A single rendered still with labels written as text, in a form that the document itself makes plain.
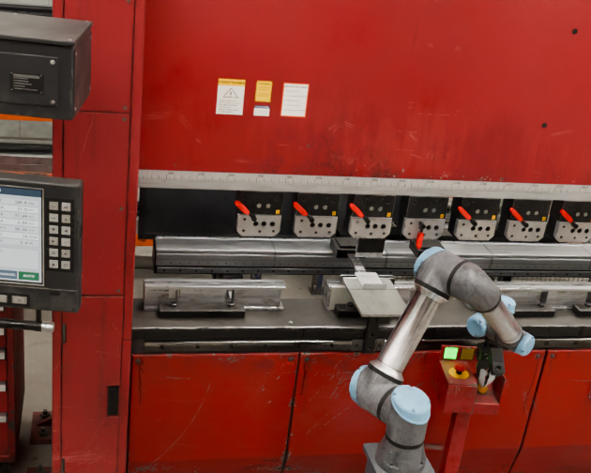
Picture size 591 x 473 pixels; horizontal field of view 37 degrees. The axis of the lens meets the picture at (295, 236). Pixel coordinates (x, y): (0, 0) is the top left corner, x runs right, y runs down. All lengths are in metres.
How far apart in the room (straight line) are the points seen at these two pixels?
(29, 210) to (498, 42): 1.63
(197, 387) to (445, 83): 1.35
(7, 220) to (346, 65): 1.21
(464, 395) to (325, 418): 0.54
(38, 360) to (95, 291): 1.68
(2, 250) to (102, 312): 0.64
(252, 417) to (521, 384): 1.05
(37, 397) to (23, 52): 2.34
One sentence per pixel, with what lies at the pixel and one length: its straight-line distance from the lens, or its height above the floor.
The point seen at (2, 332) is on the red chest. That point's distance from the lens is 3.35.
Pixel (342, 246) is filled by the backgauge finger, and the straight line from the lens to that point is 3.40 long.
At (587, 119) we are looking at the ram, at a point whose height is 1.65.
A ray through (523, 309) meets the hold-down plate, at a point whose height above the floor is 0.91.
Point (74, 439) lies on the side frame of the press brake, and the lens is 3.17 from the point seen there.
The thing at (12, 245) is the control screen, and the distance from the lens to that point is 2.34.
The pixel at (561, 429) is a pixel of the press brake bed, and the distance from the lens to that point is 3.80.
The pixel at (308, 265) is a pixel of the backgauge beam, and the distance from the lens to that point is 3.45.
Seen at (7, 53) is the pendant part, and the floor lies 1.90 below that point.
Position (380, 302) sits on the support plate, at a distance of 3.10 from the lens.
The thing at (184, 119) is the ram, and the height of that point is 1.58.
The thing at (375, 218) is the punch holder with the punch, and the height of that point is 1.25.
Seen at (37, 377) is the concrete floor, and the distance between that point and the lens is 4.38.
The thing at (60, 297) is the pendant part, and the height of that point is 1.28.
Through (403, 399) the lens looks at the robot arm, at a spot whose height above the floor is 1.00.
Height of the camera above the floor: 2.42
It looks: 24 degrees down
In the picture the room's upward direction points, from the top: 7 degrees clockwise
